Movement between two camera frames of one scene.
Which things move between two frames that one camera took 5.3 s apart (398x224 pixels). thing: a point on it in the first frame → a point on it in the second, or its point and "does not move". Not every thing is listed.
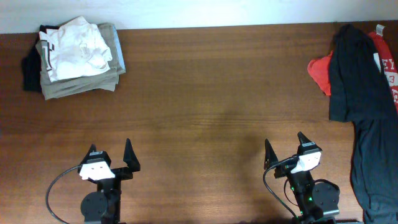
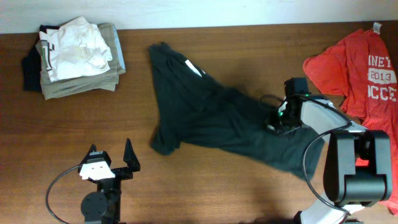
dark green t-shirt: [358, 93] → [188, 106]
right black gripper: [270, 157] → [270, 126]
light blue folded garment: [119, 47] does not move
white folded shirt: [76, 49] does not move
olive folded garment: [107, 80] does not move
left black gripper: [131, 161] does not move
